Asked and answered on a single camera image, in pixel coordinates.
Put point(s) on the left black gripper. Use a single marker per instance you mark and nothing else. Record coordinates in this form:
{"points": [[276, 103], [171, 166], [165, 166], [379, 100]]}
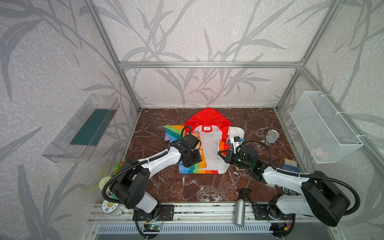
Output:
{"points": [[191, 159]]}

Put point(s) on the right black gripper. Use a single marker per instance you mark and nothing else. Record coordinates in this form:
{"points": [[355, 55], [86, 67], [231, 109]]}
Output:
{"points": [[227, 156]]}

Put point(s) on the colourful rainbow hooded kids jacket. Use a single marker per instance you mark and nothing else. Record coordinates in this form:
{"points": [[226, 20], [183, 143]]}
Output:
{"points": [[214, 131]]}

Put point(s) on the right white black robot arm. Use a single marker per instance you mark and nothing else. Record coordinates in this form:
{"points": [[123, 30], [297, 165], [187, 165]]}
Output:
{"points": [[317, 195]]}

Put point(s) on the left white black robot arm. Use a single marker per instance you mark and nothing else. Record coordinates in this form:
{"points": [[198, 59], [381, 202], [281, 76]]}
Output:
{"points": [[128, 187]]}

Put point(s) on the silver spray bottle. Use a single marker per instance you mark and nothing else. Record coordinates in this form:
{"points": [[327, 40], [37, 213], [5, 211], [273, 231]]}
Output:
{"points": [[240, 207]]}

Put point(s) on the silver metal tin can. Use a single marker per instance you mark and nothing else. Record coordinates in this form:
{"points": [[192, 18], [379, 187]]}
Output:
{"points": [[272, 136]]}

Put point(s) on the blue white work glove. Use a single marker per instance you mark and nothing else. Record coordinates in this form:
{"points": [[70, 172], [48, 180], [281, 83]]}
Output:
{"points": [[292, 166]]}

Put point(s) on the artificial flower bouquet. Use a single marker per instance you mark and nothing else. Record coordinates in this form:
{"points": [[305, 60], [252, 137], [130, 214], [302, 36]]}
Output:
{"points": [[106, 175]]}

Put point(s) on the pink item in basket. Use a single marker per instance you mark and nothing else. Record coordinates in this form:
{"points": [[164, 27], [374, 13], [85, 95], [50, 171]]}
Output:
{"points": [[318, 152]]}

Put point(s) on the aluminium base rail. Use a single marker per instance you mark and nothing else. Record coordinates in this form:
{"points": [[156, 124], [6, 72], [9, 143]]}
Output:
{"points": [[202, 212]]}

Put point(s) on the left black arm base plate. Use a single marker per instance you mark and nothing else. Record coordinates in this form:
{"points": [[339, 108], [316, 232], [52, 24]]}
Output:
{"points": [[160, 213]]}

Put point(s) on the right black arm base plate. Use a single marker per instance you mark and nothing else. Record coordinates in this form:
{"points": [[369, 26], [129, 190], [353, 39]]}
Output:
{"points": [[270, 212]]}

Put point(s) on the white wire mesh basket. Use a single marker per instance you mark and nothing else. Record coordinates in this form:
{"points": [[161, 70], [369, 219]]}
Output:
{"points": [[321, 125]]}

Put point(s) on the clear acrylic wall shelf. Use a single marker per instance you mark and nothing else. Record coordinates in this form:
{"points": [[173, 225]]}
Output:
{"points": [[79, 138]]}

